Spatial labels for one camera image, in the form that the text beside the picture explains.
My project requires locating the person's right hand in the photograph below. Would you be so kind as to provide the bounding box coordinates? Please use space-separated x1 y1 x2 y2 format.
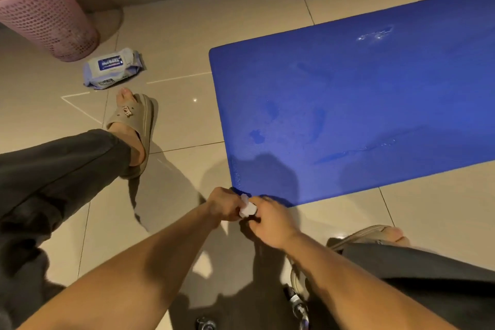
247 195 303 251

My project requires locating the person's left hand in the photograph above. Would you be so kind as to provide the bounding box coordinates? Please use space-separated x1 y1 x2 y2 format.
204 187 246 223

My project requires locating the white wet wipe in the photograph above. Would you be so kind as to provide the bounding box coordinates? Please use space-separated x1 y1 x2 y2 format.
238 194 258 219

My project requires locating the person's left forearm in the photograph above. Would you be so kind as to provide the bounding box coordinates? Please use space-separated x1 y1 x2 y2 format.
17 205 221 330

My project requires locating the person's right forearm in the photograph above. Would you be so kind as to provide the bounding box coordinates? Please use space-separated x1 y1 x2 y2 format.
286 232 459 330

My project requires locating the beige slide sandal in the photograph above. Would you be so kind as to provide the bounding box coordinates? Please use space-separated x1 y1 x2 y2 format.
290 225 410 299
105 93 159 180

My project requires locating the blue exercise mat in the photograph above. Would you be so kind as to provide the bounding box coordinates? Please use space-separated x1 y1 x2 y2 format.
209 0 495 208

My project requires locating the person's right leg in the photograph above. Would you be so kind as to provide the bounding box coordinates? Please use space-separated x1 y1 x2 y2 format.
309 227 495 330

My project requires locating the person's leg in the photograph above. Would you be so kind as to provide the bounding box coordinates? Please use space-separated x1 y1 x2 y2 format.
309 227 495 330
0 88 147 330

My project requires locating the wet wipes pack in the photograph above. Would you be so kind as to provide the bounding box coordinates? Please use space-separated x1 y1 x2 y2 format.
83 47 144 90

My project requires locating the person's left leg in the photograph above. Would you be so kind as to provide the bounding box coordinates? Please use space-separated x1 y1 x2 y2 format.
0 88 147 330

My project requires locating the pink perforated waste basket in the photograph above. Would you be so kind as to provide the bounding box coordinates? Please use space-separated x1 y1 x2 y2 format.
0 0 100 63

